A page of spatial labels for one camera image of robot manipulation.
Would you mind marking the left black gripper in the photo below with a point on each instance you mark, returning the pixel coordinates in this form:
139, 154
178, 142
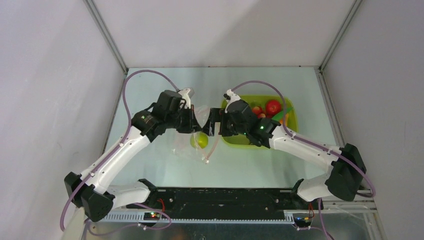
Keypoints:
193, 124

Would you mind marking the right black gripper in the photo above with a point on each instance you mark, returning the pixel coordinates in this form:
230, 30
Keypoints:
221, 122

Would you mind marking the green pear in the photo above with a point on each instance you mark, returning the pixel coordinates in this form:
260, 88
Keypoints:
199, 140

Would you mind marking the clear zip top bag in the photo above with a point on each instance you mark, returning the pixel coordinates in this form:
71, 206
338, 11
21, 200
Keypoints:
181, 147

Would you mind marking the green plastic bin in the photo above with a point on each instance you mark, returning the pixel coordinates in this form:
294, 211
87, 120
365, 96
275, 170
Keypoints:
241, 141

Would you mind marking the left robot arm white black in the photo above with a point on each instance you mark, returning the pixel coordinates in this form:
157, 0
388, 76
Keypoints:
92, 189

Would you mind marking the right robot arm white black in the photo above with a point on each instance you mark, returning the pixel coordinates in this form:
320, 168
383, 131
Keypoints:
343, 167

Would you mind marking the red apple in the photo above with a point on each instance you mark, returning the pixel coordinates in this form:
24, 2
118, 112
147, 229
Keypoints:
273, 107

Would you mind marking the green cucumber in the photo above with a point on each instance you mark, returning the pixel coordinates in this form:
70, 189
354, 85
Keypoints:
281, 114

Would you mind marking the yellow orange mango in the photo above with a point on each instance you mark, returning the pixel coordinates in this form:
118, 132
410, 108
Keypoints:
284, 120

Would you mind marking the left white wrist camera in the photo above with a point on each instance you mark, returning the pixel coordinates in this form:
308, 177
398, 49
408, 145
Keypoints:
186, 94

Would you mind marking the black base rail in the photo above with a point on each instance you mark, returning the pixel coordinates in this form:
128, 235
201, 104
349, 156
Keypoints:
227, 203

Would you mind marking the left aluminium corner post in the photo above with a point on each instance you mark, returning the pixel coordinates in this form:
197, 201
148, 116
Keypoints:
106, 34

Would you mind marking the aluminium corner post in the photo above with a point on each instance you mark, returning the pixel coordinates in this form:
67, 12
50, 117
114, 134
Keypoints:
340, 33
106, 34

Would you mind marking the right aluminium corner post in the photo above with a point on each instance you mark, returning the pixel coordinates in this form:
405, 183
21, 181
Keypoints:
340, 33

